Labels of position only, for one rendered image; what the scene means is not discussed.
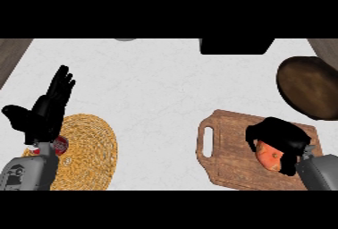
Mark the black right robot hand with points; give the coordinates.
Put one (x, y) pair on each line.
(281, 134)

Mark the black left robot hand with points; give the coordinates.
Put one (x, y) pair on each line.
(47, 113)

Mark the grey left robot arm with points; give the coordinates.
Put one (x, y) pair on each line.
(27, 171)

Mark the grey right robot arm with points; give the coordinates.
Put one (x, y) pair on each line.
(320, 172)

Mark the brown wooden cutting board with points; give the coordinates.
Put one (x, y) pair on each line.
(234, 149)

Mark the dark brown pan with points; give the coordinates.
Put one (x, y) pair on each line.
(311, 88)

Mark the red can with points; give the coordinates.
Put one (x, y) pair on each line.
(60, 145)

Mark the round woven straw placemat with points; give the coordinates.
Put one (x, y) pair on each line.
(91, 152)

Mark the grey round object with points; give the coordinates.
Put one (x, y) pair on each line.
(126, 39)

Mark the black appliance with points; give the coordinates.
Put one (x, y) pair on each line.
(237, 46)

